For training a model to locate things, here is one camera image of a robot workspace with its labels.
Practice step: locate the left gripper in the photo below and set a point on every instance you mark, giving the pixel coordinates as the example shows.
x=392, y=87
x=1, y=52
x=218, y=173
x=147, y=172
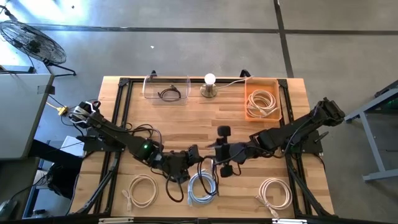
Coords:
x=177, y=165

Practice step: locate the black floor fan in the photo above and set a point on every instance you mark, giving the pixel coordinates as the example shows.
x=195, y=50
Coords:
x=32, y=43

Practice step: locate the dark computer mouse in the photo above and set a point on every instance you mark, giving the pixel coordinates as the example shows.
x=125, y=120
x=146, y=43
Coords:
x=7, y=208

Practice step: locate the silver metal bracket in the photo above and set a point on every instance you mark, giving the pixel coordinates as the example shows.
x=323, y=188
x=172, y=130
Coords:
x=289, y=221
x=115, y=220

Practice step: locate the grey cabinet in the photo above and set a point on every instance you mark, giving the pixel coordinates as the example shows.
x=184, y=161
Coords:
x=21, y=118

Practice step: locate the yellow power plug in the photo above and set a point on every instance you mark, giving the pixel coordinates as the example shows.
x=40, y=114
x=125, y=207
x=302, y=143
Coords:
x=63, y=110

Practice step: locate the orange plastic bin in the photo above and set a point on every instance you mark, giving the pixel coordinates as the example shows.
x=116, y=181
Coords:
x=261, y=85

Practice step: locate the brass lamp with white bulb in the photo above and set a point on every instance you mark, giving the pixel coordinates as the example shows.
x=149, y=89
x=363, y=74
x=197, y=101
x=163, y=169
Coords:
x=210, y=79

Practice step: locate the white paper sheet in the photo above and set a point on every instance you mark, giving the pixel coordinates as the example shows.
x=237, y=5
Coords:
x=69, y=145

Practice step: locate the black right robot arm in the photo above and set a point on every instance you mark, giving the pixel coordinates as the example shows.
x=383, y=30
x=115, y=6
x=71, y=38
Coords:
x=295, y=130

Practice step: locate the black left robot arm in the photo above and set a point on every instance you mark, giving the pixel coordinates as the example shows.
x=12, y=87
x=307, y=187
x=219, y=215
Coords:
x=118, y=133

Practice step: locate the blue metal leg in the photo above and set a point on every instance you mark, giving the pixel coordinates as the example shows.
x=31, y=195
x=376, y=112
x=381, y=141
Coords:
x=32, y=189

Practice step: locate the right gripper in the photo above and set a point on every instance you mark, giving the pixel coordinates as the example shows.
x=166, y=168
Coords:
x=225, y=152

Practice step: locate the black chair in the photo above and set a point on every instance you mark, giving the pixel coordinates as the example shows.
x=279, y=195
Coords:
x=62, y=182

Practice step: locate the grey metal table frame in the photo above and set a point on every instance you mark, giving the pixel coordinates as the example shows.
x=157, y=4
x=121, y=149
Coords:
x=381, y=176

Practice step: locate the clear plastic bin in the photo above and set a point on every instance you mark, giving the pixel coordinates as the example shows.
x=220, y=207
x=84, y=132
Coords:
x=183, y=82

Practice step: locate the black table edge clamp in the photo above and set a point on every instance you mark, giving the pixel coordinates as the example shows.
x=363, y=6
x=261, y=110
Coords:
x=244, y=73
x=153, y=74

